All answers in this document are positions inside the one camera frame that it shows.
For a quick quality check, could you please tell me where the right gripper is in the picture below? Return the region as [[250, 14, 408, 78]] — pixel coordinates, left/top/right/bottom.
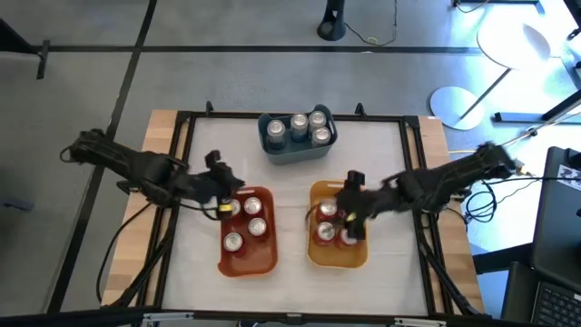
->
[[334, 184, 383, 241]]

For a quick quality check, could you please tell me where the yellow plastic bin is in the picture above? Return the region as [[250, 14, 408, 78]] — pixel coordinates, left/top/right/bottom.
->
[[306, 179, 369, 270]]

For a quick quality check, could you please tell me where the teal plastic bin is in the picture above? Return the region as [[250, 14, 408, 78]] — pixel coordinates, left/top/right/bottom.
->
[[257, 104, 339, 166]]

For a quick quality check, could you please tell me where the orange plastic bin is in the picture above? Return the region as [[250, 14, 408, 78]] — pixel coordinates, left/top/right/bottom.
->
[[216, 185, 279, 278]]

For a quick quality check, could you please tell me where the black floor strip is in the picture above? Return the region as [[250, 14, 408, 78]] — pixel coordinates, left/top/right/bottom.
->
[[29, 39, 483, 81], [46, 0, 159, 314]]

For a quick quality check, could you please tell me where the black front crossbar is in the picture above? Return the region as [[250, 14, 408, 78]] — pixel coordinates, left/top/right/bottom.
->
[[0, 306, 506, 327]]

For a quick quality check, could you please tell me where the black floor stand base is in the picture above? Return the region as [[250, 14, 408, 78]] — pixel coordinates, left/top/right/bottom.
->
[[316, 0, 349, 43]]

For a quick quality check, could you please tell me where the black desk leg stand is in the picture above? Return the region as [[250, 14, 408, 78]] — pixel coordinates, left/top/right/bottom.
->
[[493, 88, 581, 124]]

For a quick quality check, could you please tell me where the thin silver rod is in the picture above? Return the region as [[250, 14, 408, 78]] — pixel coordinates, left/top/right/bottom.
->
[[487, 111, 581, 154]]

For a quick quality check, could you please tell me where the black monitor case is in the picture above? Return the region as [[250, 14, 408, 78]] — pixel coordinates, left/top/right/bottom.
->
[[528, 145, 581, 292]]

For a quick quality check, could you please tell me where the black laptop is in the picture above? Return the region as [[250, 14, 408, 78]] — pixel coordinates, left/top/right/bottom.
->
[[500, 261, 581, 327]]

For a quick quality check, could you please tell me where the white round stool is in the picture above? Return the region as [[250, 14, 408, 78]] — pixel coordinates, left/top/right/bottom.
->
[[429, 19, 552, 132]]

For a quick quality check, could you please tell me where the black metal table frame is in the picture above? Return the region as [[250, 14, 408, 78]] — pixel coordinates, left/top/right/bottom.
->
[[111, 108, 487, 319]]

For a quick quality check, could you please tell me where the silver metal bracket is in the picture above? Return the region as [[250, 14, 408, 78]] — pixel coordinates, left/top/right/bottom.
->
[[393, 317, 447, 327], [142, 312, 195, 324]]

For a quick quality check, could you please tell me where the black cable bundle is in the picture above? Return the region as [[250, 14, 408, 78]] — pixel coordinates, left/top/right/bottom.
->
[[461, 178, 546, 224]]

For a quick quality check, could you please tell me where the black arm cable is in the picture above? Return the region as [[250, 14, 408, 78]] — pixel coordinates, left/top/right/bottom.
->
[[95, 202, 153, 304]]

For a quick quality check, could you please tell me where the thin black floor cable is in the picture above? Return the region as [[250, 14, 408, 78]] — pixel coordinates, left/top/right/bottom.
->
[[343, 0, 399, 47]]

